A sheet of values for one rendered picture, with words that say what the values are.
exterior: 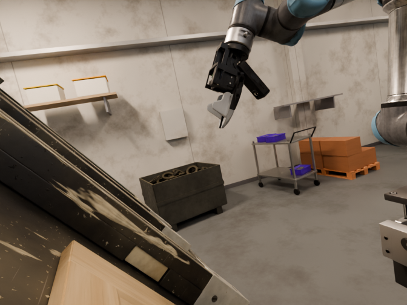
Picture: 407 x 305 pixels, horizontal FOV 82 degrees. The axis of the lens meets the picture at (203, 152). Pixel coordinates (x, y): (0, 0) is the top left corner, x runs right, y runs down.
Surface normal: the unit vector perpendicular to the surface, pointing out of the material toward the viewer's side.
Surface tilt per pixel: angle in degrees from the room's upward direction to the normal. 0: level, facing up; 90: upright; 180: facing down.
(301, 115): 90
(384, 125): 82
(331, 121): 90
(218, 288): 90
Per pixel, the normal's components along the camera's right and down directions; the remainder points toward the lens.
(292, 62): 0.29, 0.06
